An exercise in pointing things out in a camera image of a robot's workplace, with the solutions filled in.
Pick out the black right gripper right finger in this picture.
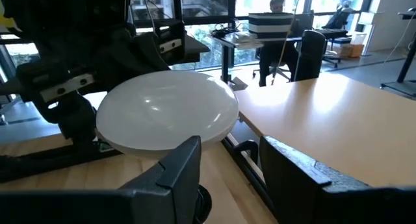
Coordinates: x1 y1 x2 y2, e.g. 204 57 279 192
259 135 416 224

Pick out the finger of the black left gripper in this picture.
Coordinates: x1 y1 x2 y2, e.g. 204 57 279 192
16 62 108 145
151 18 211 68

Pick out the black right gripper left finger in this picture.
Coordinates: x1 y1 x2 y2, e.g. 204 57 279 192
0 135 203 224

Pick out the white flood lightbulb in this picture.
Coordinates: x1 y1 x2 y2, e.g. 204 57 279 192
95 70 241 159

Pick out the dark office desk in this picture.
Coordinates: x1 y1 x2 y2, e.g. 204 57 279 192
211 31 305 85

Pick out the yellow label tag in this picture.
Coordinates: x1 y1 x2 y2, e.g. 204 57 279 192
0 16 16 29

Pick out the light wood desk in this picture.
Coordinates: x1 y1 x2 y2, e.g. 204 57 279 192
233 77 416 188

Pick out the person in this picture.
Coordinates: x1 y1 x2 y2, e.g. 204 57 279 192
258 0 302 88

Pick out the thin yellow pole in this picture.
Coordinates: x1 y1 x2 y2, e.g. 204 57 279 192
271 0 300 86

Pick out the brown cardboard box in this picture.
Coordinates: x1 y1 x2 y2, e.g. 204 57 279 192
337 44 365 58

